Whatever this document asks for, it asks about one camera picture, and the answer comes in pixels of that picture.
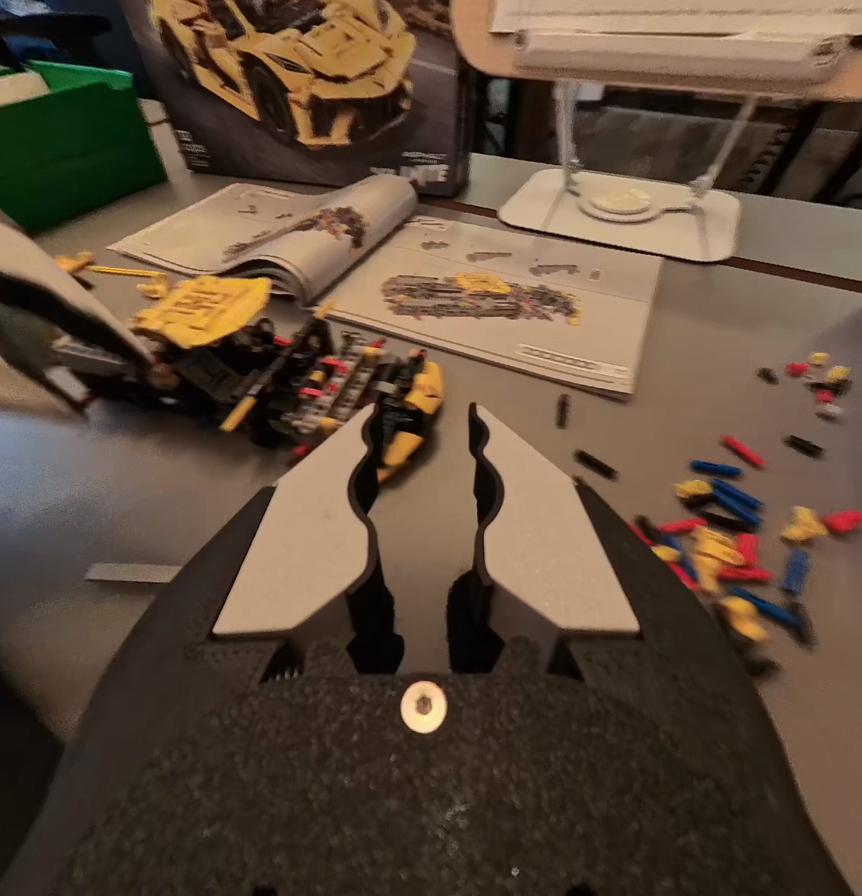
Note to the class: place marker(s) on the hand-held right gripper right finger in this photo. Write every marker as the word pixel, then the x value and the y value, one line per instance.
pixel 557 553

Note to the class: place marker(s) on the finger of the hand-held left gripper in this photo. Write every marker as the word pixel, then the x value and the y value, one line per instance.
pixel 18 336
pixel 39 266

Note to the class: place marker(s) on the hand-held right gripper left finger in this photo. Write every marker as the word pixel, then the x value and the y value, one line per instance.
pixel 298 553

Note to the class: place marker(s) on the pile of yellow bricks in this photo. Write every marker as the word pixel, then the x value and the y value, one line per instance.
pixel 123 273

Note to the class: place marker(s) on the yellow black brick car model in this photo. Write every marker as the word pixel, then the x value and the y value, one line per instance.
pixel 207 308

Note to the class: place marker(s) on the grey desk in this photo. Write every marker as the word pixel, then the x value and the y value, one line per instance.
pixel 753 315

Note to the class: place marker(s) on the green plastic bin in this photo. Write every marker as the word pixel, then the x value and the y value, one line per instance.
pixel 67 154

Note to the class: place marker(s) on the pile of small coloured pins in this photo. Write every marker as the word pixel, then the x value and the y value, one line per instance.
pixel 725 546

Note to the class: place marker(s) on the white paper stack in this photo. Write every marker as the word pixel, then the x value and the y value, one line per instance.
pixel 11 87

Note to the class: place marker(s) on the open instruction booklet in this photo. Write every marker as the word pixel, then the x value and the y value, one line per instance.
pixel 508 329

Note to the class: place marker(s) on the toy car set box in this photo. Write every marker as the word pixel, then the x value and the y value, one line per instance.
pixel 298 91

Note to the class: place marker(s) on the printed instruction sheet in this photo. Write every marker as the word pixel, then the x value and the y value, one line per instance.
pixel 683 14

